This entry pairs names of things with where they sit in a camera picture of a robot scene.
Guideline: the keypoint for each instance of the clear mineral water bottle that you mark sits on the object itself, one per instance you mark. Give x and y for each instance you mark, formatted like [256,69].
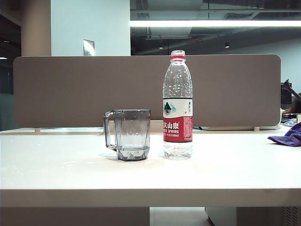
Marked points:
[177,131]

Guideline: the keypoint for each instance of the grey transparent plastic mug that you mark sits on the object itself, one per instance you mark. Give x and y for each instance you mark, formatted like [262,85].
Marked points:
[134,141]

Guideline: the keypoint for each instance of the brown fabric desk divider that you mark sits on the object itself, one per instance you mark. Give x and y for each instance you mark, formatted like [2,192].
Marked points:
[70,94]

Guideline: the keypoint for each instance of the long ceiling light strip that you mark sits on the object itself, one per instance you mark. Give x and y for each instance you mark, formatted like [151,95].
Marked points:
[188,23]

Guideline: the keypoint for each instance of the background computer monitor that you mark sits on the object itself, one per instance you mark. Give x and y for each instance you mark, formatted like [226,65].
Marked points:
[285,96]

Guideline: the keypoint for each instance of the purple cloth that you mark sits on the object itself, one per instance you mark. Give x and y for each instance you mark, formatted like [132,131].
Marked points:
[289,140]

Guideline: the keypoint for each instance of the beige round pillar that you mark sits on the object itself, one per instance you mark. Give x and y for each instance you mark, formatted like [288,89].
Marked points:
[35,28]

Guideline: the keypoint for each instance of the seated background person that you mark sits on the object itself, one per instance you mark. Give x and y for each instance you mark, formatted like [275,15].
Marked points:
[295,106]

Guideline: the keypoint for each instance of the silver wall plaque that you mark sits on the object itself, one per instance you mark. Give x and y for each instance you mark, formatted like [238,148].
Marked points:
[89,47]

